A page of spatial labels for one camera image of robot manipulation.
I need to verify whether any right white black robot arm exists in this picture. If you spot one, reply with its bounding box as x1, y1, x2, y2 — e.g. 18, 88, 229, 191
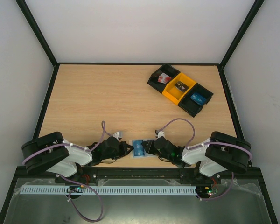
142, 132, 252, 183

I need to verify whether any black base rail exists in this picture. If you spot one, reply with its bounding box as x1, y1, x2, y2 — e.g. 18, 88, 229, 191
55, 167, 262, 185

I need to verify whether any dark card in yellow bin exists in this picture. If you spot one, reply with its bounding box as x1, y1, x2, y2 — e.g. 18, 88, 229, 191
175, 81, 189, 93

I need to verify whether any yellow bin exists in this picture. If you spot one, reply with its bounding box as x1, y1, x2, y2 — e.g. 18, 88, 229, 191
162, 72, 197, 105

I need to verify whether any black bin with red card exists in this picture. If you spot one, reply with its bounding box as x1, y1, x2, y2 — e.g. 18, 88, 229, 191
147, 63, 180, 93

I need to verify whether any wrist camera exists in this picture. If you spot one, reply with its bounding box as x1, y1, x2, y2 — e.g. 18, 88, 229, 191
113, 131, 123, 141
155, 130, 165, 139

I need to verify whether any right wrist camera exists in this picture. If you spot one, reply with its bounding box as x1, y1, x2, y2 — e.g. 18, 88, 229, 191
155, 130, 165, 139

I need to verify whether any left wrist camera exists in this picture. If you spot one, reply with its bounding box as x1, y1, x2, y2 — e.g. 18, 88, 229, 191
113, 131, 123, 141

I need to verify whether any blue VIP credit card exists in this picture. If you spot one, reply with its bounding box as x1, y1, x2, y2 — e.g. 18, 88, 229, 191
190, 93, 206, 106

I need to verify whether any red white card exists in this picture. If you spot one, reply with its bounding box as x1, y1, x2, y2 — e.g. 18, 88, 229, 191
157, 73, 172, 84

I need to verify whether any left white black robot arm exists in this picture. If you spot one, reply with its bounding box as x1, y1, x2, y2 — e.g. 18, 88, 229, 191
21, 132, 133, 177

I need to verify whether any white slotted cable duct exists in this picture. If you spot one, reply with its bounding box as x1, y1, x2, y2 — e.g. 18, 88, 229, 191
20, 185, 196, 196

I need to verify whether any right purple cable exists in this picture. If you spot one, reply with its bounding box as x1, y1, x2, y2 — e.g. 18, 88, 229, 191
156, 118, 253, 202

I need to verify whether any black bin with blue card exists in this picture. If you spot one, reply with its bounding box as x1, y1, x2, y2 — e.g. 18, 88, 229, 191
178, 83, 213, 117

